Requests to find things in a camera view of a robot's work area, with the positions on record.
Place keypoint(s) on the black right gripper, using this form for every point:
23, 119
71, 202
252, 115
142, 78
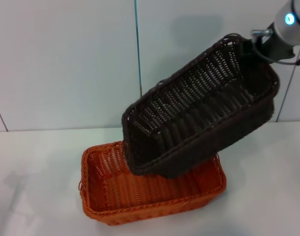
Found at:
275, 50

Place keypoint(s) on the dark brown woven basket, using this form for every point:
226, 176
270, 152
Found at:
201, 123

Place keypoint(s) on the orange woven plastic basket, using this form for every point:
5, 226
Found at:
152, 194

